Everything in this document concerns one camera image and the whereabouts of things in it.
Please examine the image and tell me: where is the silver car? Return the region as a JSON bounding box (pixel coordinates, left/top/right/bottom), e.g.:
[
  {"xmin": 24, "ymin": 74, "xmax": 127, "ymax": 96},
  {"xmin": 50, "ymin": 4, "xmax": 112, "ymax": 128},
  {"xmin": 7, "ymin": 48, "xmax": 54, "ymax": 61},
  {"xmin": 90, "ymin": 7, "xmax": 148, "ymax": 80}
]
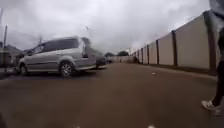
[{"xmin": 17, "ymin": 36, "xmax": 98, "ymax": 79}]

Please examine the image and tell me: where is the low building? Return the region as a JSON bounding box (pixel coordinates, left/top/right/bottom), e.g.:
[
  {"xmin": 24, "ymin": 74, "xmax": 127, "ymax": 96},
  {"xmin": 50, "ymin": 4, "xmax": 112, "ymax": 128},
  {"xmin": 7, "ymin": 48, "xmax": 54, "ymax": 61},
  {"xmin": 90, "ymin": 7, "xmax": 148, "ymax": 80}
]
[{"xmin": 0, "ymin": 44, "xmax": 25, "ymax": 68}]

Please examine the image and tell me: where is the person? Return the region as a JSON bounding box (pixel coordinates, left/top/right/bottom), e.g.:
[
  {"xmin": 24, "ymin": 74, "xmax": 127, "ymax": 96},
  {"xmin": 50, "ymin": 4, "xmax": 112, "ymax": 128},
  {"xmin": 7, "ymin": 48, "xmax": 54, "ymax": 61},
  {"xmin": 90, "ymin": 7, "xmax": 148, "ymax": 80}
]
[{"xmin": 201, "ymin": 0, "xmax": 224, "ymax": 117}]

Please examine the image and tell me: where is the dark car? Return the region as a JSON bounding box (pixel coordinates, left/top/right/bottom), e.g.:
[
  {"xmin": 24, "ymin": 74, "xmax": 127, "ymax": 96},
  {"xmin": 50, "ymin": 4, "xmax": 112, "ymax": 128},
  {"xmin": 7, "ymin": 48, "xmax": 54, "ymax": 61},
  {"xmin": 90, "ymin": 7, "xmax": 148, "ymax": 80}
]
[{"xmin": 94, "ymin": 49, "xmax": 108, "ymax": 69}]

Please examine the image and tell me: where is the distant pale wall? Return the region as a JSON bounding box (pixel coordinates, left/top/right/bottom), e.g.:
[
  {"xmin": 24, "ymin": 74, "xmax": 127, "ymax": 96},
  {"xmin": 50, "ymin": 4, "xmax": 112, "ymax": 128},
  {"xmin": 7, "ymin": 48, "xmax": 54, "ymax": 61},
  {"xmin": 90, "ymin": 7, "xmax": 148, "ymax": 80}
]
[{"xmin": 106, "ymin": 55, "xmax": 136, "ymax": 64}]

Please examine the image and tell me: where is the brown dirt road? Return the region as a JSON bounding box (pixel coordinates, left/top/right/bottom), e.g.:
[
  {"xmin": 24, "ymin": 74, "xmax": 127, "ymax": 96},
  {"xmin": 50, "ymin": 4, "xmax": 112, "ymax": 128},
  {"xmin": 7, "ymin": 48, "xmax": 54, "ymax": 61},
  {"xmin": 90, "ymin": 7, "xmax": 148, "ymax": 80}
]
[{"xmin": 0, "ymin": 62, "xmax": 224, "ymax": 128}]

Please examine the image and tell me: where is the pale wall with dark pillars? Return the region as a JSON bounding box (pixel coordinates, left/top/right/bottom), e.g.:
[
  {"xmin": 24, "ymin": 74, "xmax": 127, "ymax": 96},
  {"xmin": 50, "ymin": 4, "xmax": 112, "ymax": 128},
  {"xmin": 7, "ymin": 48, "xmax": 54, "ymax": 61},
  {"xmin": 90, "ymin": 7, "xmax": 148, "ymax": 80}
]
[{"xmin": 129, "ymin": 9, "xmax": 224, "ymax": 76}]

